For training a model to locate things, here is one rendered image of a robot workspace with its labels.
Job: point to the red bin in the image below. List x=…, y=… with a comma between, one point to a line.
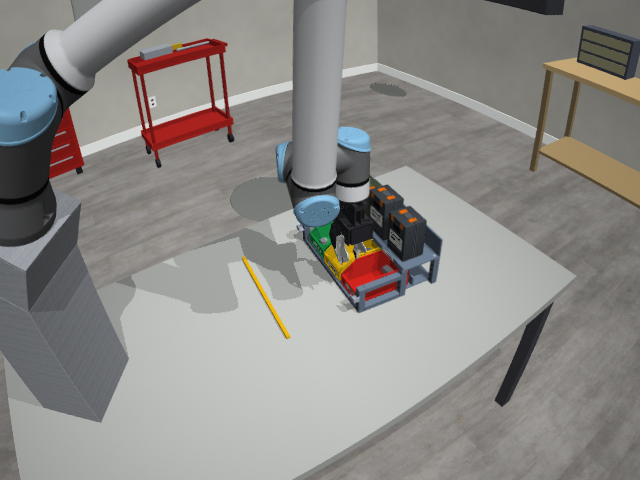
x=366, y=269

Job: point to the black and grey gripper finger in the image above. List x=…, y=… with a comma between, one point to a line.
x=357, y=248
x=337, y=240

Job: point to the yellow bar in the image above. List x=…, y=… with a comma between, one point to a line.
x=266, y=299

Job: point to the green open bin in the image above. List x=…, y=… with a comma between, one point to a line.
x=317, y=234

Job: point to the grey metal shelf rack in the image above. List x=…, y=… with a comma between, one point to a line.
x=431, y=253

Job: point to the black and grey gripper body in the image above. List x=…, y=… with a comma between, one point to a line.
x=358, y=231

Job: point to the yellow open bin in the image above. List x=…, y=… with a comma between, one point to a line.
x=333, y=263

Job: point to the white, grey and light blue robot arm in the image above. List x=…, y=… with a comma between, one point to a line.
x=68, y=61

